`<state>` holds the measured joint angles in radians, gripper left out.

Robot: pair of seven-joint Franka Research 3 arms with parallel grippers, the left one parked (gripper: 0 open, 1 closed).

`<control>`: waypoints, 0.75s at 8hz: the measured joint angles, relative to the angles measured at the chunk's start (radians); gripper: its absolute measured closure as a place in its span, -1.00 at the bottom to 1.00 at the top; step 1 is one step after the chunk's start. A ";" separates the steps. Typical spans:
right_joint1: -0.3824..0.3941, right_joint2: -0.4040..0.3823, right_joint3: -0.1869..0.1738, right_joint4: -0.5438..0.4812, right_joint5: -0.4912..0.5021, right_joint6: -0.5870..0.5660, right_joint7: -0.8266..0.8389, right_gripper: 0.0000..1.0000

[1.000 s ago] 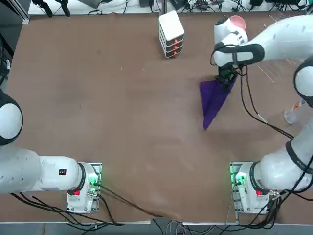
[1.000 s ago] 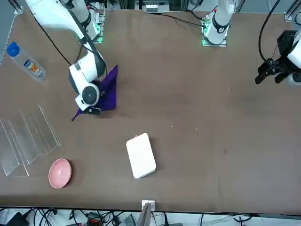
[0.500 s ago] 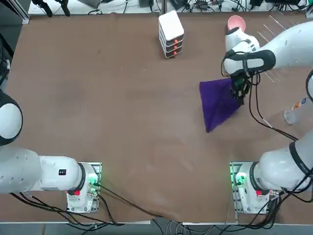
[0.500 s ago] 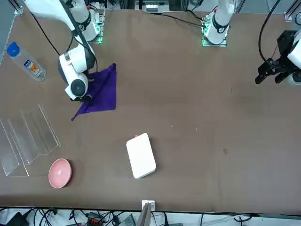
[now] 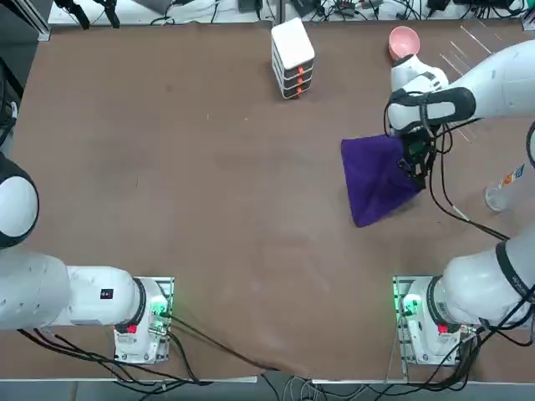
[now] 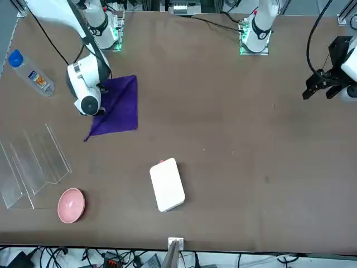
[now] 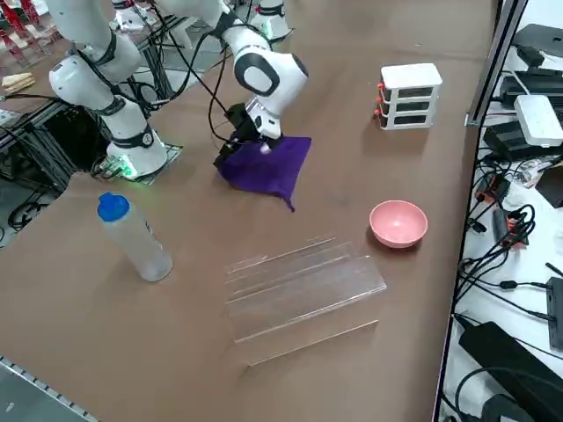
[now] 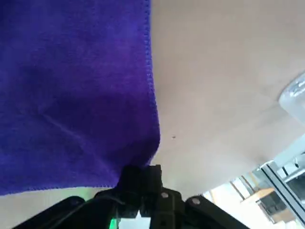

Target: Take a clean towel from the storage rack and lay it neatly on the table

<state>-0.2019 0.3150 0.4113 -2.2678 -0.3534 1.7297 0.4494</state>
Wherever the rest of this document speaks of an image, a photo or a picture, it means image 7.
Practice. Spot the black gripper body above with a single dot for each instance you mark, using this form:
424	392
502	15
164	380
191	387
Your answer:
244	125

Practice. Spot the purple towel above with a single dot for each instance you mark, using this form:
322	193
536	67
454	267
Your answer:
268	171

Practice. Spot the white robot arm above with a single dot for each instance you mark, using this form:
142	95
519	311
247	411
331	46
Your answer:
272	22
272	83

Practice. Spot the clear acrylic stepped rack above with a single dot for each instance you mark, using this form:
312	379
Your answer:
303	290

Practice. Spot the clear bottle blue cap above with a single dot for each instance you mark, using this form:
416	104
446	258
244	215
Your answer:
136	242

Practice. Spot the pink bowl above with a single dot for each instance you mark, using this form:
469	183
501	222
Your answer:
398	226

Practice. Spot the white three-drawer box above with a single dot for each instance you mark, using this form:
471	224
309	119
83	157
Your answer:
411	74

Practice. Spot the stacked wooden pieces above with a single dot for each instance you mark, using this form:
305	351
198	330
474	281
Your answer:
19	82

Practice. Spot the black box device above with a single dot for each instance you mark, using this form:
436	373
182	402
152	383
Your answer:
506	140

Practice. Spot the black flat device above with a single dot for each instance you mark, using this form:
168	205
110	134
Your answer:
541	39

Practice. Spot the large black power brick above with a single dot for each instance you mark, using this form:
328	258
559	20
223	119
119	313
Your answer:
506	351

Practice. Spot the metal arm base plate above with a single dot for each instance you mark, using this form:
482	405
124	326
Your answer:
165	169

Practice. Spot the white pole foot bracket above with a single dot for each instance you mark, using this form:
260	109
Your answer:
474	119

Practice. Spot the grey aluminium camera pole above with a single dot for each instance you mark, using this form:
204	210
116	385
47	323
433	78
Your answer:
497	57

